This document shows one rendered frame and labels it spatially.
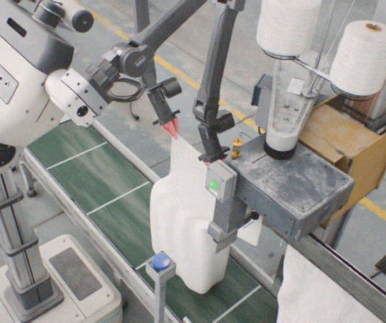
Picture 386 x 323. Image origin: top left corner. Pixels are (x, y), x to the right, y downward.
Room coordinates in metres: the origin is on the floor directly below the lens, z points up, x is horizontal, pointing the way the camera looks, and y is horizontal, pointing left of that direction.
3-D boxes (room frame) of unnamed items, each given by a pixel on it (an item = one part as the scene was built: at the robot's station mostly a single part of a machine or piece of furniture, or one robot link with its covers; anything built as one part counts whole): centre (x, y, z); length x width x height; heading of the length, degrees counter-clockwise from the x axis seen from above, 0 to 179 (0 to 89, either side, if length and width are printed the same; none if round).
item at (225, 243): (0.98, -0.11, 0.98); 0.09 x 0.05 x 0.05; 134
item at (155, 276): (0.96, 0.08, 0.81); 0.08 x 0.08 x 0.06; 44
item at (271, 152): (1.03, -0.24, 1.35); 0.09 x 0.09 x 0.03
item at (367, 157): (1.22, -0.48, 1.18); 0.34 x 0.25 x 0.31; 134
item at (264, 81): (1.45, -0.24, 1.25); 0.10 x 0.08 x 0.12; 159
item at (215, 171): (0.94, -0.08, 1.29); 0.08 x 0.05 x 0.09; 44
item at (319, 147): (1.09, -0.34, 1.26); 0.22 x 0.05 x 0.16; 44
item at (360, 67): (1.12, -0.42, 1.61); 0.15 x 0.14 x 0.17; 44
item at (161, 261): (0.96, 0.08, 0.84); 0.06 x 0.06 x 0.02
